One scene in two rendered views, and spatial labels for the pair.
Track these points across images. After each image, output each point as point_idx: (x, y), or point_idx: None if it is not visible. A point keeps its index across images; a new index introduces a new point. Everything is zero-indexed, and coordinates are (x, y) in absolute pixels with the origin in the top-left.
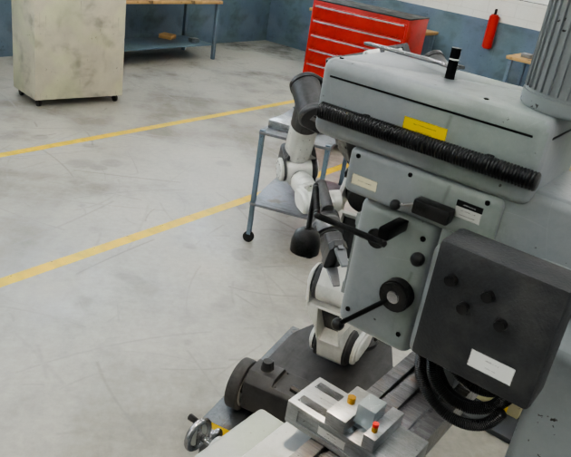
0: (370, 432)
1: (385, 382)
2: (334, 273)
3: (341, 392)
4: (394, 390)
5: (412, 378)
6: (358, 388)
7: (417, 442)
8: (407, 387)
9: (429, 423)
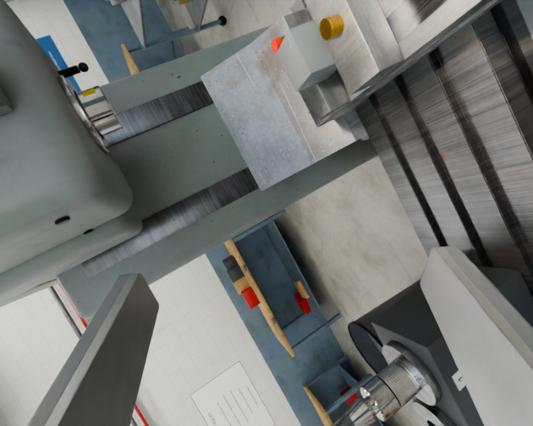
0: (284, 30)
1: (530, 200)
2: (493, 395)
3: (429, 28)
4: (509, 201)
5: (512, 256)
6: (370, 68)
7: (315, 111)
8: (490, 222)
9: (398, 176)
